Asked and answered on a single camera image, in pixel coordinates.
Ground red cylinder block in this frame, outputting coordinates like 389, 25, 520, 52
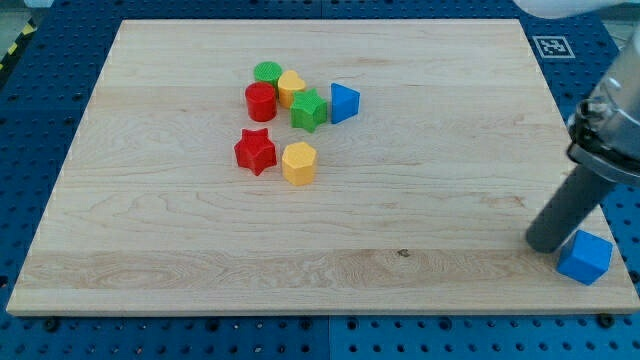
245, 82, 277, 122

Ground green cylinder block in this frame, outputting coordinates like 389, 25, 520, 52
253, 61, 283, 90

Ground white fiducial marker tag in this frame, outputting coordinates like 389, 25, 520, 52
533, 35, 575, 59

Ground light wooden board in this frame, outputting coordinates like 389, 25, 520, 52
7, 19, 639, 316

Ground blue triangle block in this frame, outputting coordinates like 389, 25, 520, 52
331, 83, 360, 124

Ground blue cube block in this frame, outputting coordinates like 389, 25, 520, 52
556, 230, 613, 286

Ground green star block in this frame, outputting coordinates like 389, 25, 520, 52
290, 88, 328, 133

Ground yellow hexagon block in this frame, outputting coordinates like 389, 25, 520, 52
282, 142, 317, 186

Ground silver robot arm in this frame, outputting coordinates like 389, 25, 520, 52
567, 28, 639, 187

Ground red star block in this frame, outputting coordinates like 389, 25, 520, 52
234, 128, 277, 176

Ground yellow heart block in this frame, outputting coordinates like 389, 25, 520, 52
277, 70, 306, 109

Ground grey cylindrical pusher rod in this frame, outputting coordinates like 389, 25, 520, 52
525, 165, 615, 253

